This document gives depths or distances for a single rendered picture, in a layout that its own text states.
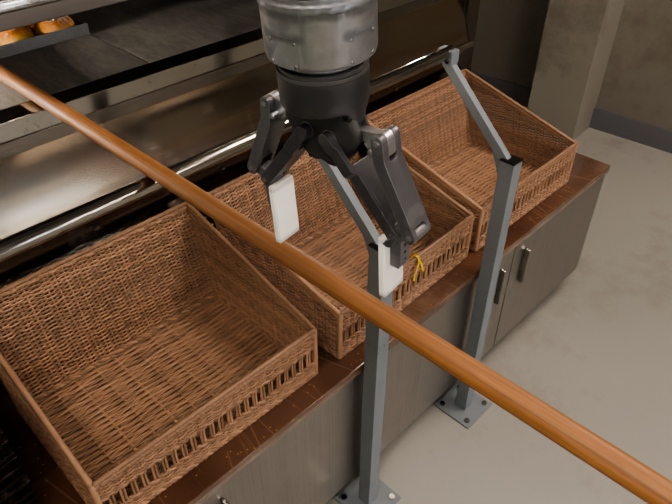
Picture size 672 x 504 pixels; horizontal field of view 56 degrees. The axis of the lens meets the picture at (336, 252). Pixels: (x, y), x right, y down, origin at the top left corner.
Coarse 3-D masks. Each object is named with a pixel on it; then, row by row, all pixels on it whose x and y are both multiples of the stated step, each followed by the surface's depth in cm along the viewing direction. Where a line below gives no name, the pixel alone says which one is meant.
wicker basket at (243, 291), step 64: (128, 256) 150; (192, 256) 162; (0, 320) 132; (64, 320) 142; (192, 320) 161; (256, 320) 158; (64, 384) 145; (128, 384) 145; (192, 384) 145; (256, 384) 132; (64, 448) 113; (128, 448) 132; (192, 448) 126
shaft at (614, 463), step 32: (0, 64) 134; (32, 96) 124; (96, 128) 112; (128, 160) 106; (192, 192) 96; (224, 224) 92; (256, 224) 90; (288, 256) 85; (320, 288) 82; (352, 288) 79; (384, 320) 76; (448, 352) 71; (480, 384) 68; (512, 384) 67; (544, 416) 64; (576, 448) 62; (608, 448) 61; (640, 480) 59
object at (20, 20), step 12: (60, 0) 104; (72, 0) 105; (84, 0) 106; (96, 0) 108; (108, 0) 109; (120, 0) 110; (12, 12) 99; (24, 12) 100; (36, 12) 101; (48, 12) 103; (60, 12) 104; (72, 12) 105; (0, 24) 98; (12, 24) 100; (24, 24) 101
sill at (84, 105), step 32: (384, 0) 182; (256, 32) 159; (160, 64) 142; (192, 64) 145; (224, 64) 151; (64, 96) 129; (96, 96) 131; (128, 96) 136; (0, 128) 120; (32, 128) 124
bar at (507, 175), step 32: (416, 64) 144; (448, 64) 153; (288, 128) 122; (480, 128) 155; (192, 160) 110; (224, 160) 114; (320, 160) 128; (512, 160) 154; (128, 192) 102; (352, 192) 127; (512, 192) 158; (64, 224) 96; (0, 256) 91; (480, 288) 179; (480, 320) 185; (384, 352) 145; (480, 352) 196; (384, 384) 153; (480, 416) 209
